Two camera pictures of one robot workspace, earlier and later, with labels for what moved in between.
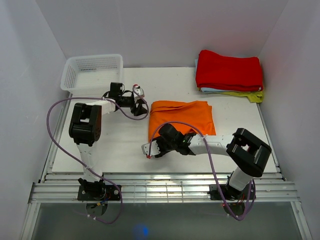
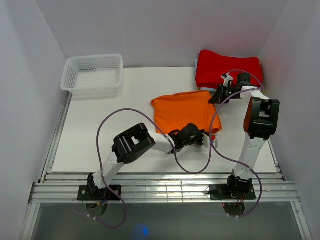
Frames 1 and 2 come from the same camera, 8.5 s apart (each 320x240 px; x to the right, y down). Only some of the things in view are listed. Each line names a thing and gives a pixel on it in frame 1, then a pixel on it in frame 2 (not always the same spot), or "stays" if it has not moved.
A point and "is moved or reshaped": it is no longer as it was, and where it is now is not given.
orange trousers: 198,114 is moved or reshaped
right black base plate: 230,193 stays
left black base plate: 101,192 stays
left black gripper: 140,110 → 200,132
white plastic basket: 91,75 stays
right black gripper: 159,139 → 218,97
